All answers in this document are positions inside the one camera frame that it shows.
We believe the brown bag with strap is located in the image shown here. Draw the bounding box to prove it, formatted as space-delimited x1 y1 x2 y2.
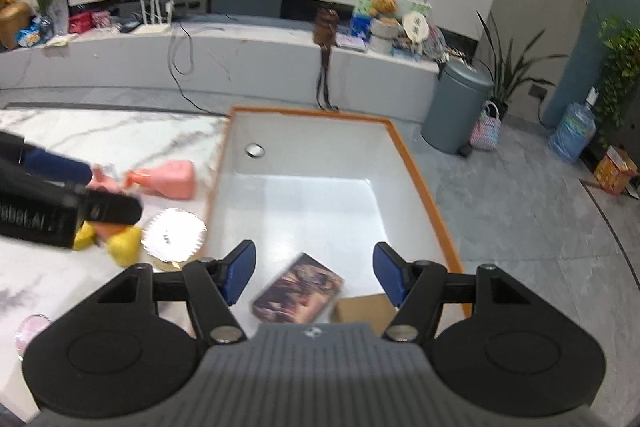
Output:
312 7 342 110

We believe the brown woven basket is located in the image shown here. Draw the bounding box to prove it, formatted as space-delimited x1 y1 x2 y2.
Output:
0 2 34 50

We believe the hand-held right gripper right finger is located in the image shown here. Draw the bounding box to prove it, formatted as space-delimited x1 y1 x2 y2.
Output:
374 242 533 345

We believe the red box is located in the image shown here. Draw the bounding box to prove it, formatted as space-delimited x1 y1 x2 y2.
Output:
68 11 94 34

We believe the green ivy plant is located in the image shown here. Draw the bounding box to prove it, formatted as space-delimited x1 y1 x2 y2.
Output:
594 17 640 150

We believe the yellow plastic toy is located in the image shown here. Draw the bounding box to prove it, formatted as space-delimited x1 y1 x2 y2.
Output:
74 223 142 267

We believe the pink glass cup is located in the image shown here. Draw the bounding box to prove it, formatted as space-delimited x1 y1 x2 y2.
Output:
15 314 54 361

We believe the blue snack bag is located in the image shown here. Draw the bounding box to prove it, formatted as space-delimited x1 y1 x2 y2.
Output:
16 18 54 48

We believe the brown cardboard piece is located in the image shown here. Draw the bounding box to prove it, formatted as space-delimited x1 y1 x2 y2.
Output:
330 292 401 327

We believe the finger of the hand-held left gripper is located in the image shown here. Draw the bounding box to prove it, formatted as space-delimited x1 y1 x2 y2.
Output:
22 147 94 186
84 190 144 227

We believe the pastel woven basket bag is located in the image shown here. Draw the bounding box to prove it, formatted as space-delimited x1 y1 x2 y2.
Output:
468 102 501 153

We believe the grey knitted basket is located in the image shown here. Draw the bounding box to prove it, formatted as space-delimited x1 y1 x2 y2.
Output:
370 17 404 56

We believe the orange cardboard box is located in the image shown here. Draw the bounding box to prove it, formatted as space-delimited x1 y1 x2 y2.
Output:
593 146 639 196

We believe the grey pedal trash can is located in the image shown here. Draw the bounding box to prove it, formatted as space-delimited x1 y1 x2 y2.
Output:
421 60 495 156

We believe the white router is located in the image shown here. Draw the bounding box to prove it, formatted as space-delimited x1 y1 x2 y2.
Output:
134 0 177 36

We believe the white storage box orange rim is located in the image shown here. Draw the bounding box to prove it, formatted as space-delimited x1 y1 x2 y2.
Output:
202 106 475 319

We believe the long-leaved potted plant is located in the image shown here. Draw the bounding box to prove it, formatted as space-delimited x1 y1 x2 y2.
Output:
475 9 557 118

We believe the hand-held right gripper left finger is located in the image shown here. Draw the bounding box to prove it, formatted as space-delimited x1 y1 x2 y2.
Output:
95 239 257 345

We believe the black cable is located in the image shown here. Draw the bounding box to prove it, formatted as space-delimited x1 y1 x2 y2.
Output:
166 21 223 114

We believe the blue water jug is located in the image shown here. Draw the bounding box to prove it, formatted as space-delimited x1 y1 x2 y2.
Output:
548 102 597 166

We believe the round white fan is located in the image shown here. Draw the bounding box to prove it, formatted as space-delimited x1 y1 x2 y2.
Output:
402 10 431 42

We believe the picture-printed card box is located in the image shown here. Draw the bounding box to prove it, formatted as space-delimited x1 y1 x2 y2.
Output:
251 252 347 325

